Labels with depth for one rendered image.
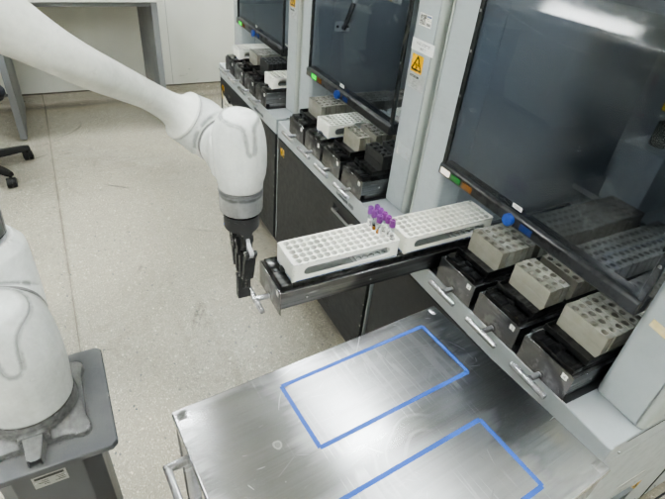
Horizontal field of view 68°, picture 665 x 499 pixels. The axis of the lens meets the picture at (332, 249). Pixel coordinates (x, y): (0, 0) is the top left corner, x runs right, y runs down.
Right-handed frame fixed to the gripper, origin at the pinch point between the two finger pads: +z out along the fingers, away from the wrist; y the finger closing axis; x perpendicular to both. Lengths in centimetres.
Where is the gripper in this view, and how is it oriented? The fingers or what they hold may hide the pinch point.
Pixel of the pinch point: (242, 283)
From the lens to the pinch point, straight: 117.1
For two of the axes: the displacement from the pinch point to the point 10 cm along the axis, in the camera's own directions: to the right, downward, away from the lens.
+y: -4.6, -5.6, 6.9
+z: -0.9, 8.0, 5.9
